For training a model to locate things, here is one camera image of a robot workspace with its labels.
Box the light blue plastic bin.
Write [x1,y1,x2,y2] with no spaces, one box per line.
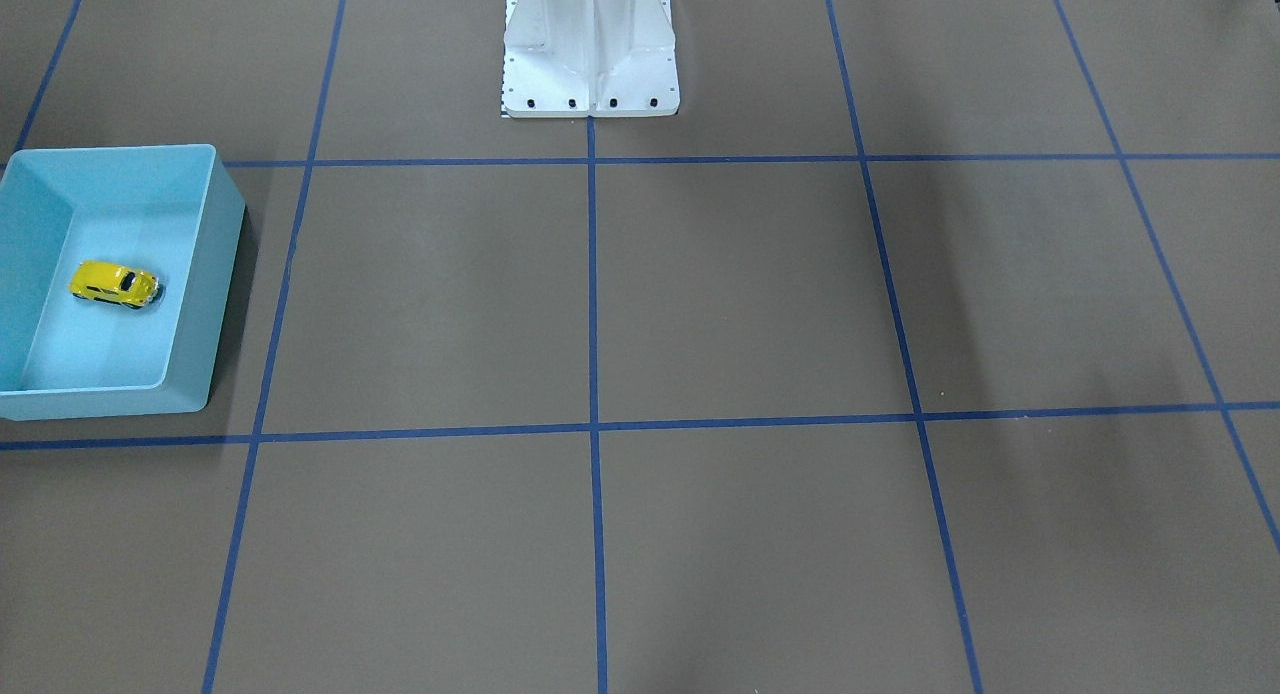
[1,143,246,421]

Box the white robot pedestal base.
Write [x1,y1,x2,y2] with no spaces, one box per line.
[500,0,681,119]

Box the yellow beetle toy car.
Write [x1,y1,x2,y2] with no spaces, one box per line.
[67,260,163,310]

